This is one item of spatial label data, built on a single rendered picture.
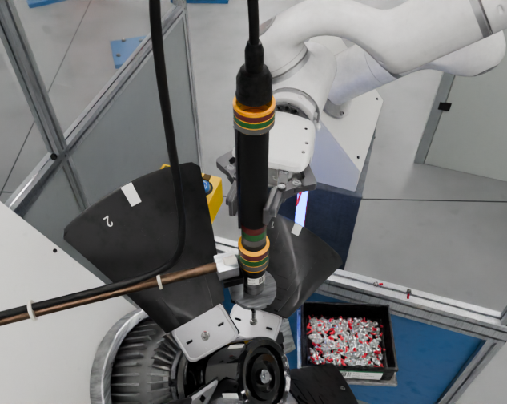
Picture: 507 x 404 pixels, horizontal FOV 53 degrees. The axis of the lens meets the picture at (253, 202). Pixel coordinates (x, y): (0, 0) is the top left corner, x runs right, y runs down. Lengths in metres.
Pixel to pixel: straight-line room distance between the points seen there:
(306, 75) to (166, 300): 0.39
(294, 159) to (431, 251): 1.96
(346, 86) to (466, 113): 1.49
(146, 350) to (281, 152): 0.42
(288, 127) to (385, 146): 2.32
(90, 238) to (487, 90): 2.18
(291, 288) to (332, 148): 0.52
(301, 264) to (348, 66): 0.53
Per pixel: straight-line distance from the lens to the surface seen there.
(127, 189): 0.78
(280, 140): 0.68
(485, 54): 1.21
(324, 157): 1.39
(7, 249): 0.91
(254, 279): 0.74
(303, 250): 1.02
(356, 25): 0.72
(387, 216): 2.65
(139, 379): 0.90
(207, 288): 0.80
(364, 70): 1.28
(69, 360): 0.94
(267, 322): 0.91
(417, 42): 0.73
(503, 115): 2.75
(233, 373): 0.79
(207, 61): 3.58
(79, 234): 0.78
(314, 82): 0.77
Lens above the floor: 1.99
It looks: 49 degrees down
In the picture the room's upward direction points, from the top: straight up
